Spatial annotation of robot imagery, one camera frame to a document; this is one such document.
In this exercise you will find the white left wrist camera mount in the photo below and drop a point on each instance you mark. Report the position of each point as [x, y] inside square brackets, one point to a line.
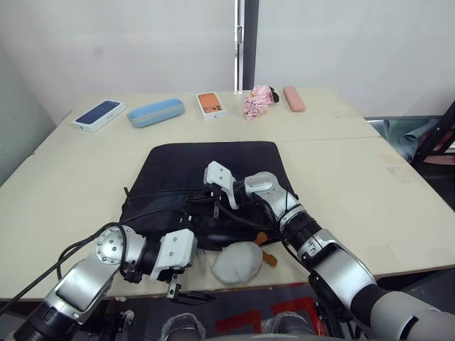
[176, 248]

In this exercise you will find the dark rounded shape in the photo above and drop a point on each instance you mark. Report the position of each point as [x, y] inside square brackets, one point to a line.
[288, 328]
[183, 328]

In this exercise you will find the black laptop bag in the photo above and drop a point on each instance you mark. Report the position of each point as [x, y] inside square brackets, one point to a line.
[213, 152]

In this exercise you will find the pink folded umbrella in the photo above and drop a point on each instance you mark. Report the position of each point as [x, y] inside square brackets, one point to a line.
[254, 104]

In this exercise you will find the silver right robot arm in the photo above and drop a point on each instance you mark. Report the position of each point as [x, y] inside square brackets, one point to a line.
[337, 263]

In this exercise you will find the teal rolled mat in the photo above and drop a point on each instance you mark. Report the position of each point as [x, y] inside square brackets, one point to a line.
[405, 138]

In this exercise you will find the black metal frame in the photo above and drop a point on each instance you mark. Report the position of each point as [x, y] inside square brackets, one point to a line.
[435, 138]

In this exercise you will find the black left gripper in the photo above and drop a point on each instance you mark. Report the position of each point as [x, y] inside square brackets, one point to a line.
[174, 275]

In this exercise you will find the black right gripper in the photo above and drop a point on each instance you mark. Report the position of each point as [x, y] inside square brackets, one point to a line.
[220, 202]

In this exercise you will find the grey window frame post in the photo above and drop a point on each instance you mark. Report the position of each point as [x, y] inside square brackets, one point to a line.
[249, 42]

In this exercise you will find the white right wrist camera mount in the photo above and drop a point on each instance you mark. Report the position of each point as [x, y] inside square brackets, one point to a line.
[218, 175]

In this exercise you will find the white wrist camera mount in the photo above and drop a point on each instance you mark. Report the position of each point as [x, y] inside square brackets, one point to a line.
[218, 175]
[176, 248]

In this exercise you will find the light blue glasses case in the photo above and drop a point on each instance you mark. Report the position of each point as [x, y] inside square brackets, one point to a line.
[156, 112]

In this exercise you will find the pink pencil case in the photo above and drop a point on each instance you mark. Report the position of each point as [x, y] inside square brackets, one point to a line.
[294, 99]

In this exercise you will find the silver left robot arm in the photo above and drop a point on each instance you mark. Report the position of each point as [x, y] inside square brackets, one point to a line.
[78, 284]

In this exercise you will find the blue phone box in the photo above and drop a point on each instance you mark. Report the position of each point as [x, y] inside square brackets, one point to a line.
[97, 115]

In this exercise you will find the orange phone box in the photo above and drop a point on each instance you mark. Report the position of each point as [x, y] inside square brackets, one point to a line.
[212, 104]

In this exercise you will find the grey pouch with brown tabs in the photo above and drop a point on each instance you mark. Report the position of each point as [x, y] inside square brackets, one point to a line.
[236, 263]

